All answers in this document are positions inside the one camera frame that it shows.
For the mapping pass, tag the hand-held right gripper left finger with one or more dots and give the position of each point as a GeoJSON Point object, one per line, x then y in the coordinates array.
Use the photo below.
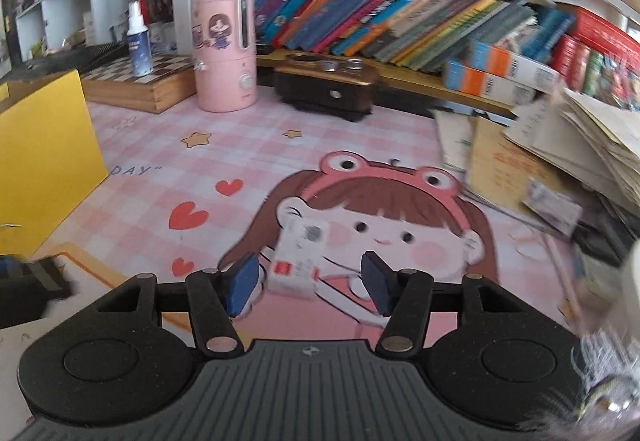
{"type": "Point", "coordinates": [243, 286]}

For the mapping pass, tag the yellow cardboard box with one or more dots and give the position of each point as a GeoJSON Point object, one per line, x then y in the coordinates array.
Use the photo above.
{"type": "Point", "coordinates": [50, 161]}

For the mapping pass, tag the white spray bottle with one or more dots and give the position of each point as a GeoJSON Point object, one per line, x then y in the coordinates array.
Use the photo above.
{"type": "Point", "coordinates": [140, 51]}

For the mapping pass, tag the pile of papers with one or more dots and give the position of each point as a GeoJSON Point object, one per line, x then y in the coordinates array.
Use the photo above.
{"type": "Point", "coordinates": [575, 136]}

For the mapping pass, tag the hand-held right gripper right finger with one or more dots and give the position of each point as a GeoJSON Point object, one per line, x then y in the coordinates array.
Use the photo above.
{"type": "Point", "coordinates": [377, 288]}

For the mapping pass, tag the red thick book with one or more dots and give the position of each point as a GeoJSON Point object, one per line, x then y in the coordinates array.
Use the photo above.
{"type": "Point", "coordinates": [600, 28]}

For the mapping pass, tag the wooden chessboard box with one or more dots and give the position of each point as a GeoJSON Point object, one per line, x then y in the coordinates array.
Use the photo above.
{"type": "Point", "coordinates": [150, 93]}

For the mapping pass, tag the white pen holder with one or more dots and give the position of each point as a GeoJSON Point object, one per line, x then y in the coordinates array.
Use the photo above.
{"type": "Point", "coordinates": [162, 38]}

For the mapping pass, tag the pink cartoon desk mat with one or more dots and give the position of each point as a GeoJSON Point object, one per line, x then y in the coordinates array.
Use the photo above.
{"type": "Point", "coordinates": [150, 161]}

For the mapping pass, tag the dark wooden desk organizer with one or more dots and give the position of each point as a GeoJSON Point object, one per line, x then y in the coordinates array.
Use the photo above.
{"type": "Point", "coordinates": [325, 96]}

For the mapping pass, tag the pink pencil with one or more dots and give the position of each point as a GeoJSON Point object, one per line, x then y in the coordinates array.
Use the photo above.
{"type": "Point", "coordinates": [562, 276]}

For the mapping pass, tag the black keyboard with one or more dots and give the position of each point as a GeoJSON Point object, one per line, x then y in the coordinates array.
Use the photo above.
{"type": "Point", "coordinates": [80, 56]}

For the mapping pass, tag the blurred fluffy object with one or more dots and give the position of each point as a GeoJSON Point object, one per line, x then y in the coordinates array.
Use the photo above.
{"type": "Point", "coordinates": [610, 371]}

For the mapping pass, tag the colourful printed packet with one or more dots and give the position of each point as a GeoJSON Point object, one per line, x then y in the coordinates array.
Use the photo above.
{"type": "Point", "coordinates": [615, 81]}

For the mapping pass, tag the pink cartoon humidifier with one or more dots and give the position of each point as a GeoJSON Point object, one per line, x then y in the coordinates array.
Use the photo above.
{"type": "Point", "coordinates": [220, 81]}

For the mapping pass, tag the white charger plug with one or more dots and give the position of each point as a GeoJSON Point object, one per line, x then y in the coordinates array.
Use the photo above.
{"type": "Point", "coordinates": [297, 246]}

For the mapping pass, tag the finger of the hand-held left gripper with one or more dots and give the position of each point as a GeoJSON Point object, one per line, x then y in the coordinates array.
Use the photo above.
{"type": "Point", "coordinates": [45, 283]}

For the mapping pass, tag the row of leaning books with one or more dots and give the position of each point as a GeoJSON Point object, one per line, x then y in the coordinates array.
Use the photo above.
{"type": "Point", "coordinates": [350, 6]}

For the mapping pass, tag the small grey packet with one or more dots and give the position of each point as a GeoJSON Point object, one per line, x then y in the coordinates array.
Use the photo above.
{"type": "Point", "coordinates": [550, 206]}

